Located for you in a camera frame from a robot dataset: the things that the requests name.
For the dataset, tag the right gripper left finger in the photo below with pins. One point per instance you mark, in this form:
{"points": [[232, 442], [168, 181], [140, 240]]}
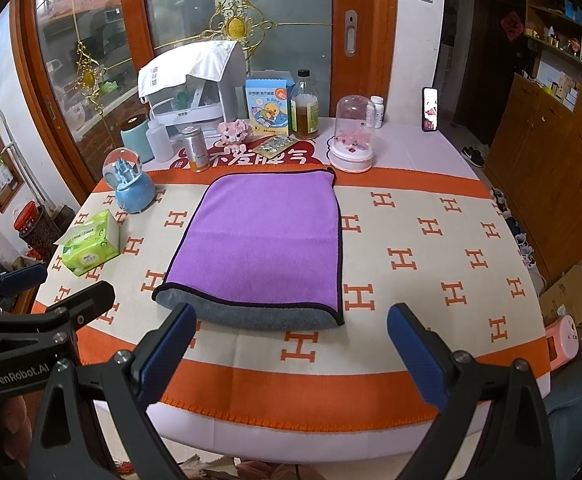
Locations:
{"points": [[68, 441]]}

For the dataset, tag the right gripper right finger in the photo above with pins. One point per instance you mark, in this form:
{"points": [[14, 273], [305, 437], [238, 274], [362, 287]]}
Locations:
{"points": [[515, 442]]}

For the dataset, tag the purple and grey towel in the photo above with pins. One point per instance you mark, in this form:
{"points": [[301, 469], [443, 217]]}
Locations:
{"points": [[262, 251]]}

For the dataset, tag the green tissue pack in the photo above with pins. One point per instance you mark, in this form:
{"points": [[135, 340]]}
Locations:
{"points": [[86, 246]]}

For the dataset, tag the red bucket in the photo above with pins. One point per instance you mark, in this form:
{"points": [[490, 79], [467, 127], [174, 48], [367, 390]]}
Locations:
{"points": [[26, 218]]}

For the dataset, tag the pink device on floor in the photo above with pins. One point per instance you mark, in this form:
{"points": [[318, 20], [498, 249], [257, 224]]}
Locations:
{"points": [[562, 340]]}

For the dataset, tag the blue snow globe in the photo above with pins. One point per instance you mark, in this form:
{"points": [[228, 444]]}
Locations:
{"points": [[133, 188]]}

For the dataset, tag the teal cylinder container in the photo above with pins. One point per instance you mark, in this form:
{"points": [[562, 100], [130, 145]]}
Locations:
{"points": [[133, 135]]}

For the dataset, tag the silver orange can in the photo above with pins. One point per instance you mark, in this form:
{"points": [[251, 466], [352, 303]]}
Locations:
{"points": [[195, 146]]}

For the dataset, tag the translucent plastic squeeze bottle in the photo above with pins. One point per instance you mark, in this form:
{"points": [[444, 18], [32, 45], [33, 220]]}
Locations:
{"points": [[159, 141]]}

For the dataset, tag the orange H pattern blanket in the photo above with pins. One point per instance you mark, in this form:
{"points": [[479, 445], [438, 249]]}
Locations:
{"points": [[432, 241]]}

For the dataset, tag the pink toy figure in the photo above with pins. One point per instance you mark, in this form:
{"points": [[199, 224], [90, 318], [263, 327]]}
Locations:
{"points": [[233, 136]]}

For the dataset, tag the white appliance with cover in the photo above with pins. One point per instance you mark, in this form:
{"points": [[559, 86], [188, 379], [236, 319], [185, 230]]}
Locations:
{"points": [[194, 84]]}

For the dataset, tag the pill blister pack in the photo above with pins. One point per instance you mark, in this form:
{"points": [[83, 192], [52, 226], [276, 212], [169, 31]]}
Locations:
{"points": [[274, 146]]}

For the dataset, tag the wooden cabinet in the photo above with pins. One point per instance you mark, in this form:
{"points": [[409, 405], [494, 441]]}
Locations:
{"points": [[536, 160]]}

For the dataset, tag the blue duck carton box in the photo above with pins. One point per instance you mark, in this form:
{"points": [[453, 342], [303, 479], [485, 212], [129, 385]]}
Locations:
{"points": [[268, 105]]}

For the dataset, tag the brown liquid glass bottle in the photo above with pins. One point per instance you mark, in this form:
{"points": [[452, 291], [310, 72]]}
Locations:
{"points": [[304, 107]]}

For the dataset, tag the glass dome music box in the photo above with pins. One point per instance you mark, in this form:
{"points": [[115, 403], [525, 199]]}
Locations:
{"points": [[350, 147]]}

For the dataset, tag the black smartphone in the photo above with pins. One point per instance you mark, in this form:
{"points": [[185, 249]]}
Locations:
{"points": [[429, 109]]}

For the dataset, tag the white pill bottle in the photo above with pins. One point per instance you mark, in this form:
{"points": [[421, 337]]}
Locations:
{"points": [[378, 103]]}

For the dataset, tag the silver door handle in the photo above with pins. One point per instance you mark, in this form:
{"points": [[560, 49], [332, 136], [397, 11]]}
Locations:
{"points": [[351, 22]]}

